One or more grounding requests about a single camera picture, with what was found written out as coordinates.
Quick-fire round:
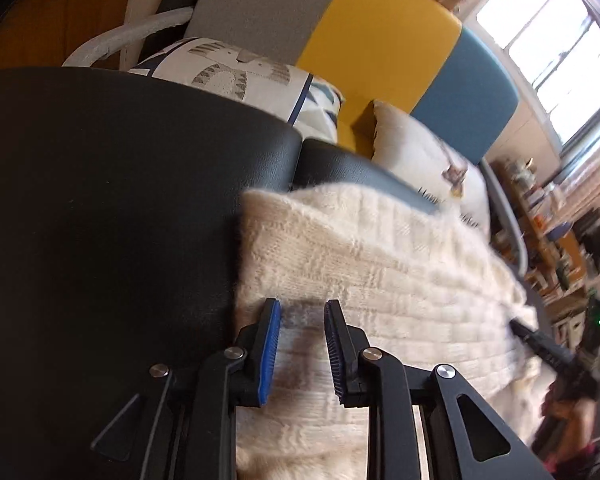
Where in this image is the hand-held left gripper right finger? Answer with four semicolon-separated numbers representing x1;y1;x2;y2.
324;300;556;480

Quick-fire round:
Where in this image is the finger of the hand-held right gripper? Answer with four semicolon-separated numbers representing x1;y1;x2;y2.
509;317;576;376

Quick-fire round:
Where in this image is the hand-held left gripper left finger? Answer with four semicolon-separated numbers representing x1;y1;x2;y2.
90;298;282;480

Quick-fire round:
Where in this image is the cream knitted sweater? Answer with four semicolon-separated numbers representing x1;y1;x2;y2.
235;182;556;480

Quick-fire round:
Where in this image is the person's right hand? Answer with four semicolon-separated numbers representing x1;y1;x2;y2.
550;397;596;453

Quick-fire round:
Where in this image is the brown wooden table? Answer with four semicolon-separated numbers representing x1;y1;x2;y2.
495;200;588;306

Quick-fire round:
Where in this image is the white deer print cushion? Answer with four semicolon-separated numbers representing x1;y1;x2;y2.
371;99;491;236

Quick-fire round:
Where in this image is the geometric print cushion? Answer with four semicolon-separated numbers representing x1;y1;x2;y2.
127;36;346;143

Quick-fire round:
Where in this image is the large sliding window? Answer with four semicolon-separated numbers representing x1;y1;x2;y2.
475;0;600;151

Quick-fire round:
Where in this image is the grey yellow blue sofa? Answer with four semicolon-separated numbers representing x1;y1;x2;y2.
125;0;531;281

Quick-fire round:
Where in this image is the wooden door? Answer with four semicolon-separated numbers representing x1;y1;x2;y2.
0;0;141;76

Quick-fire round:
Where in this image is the white metal rail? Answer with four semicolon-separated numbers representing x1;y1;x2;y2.
62;6;196;68

